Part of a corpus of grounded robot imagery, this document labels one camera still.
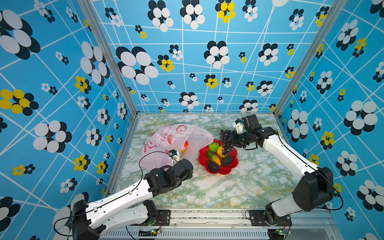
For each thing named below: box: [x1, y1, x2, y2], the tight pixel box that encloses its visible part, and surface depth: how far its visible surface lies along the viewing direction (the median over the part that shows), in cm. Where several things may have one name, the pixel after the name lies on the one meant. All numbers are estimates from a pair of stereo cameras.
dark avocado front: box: [208, 161, 219, 173], surface depth 88 cm
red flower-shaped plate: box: [198, 139, 239, 175], surface depth 91 cm
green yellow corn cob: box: [207, 150, 222, 167], surface depth 93 cm
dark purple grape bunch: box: [219, 129, 233, 156], surface depth 82 cm
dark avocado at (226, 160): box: [221, 155, 233, 167], surface depth 91 cm
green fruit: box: [208, 142, 220, 152], surface depth 96 cm
